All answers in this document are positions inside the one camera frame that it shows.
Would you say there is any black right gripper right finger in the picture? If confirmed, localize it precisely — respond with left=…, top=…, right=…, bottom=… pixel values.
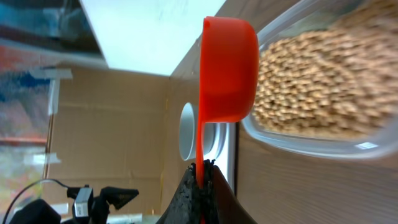
left=201, top=160, right=257, bottom=224

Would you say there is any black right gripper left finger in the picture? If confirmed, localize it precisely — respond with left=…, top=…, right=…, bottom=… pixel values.
left=156, top=163, right=199, bottom=224

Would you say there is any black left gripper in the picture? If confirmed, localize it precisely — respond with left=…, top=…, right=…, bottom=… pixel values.
left=66, top=187, right=139, bottom=224

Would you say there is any white digital kitchen scale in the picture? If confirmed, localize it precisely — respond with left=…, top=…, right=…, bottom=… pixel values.
left=215, top=123, right=238, bottom=194

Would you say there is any red plastic measuring scoop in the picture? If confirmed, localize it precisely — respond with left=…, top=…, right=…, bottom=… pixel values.
left=196, top=16, right=259, bottom=223

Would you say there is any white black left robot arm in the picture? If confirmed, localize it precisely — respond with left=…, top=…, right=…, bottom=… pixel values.
left=10, top=185, right=139, bottom=224

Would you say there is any white round bowl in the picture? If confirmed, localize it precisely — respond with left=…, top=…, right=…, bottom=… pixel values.
left=179, top=103, right=216, bottom=161

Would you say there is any clear plastic container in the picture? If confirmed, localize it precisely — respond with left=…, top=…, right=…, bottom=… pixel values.
left=242, top=0, right=397, bottom=159

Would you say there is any pile of soybeans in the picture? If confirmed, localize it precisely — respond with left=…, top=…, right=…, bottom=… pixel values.
left=252, top=1, right=397, bottom=139

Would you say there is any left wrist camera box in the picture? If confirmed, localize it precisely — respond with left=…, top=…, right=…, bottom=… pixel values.
left=73, top=185, right=93, bottom=219

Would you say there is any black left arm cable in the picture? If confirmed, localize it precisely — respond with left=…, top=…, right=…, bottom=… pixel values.
left=1, top=178, right=70, bottom=224

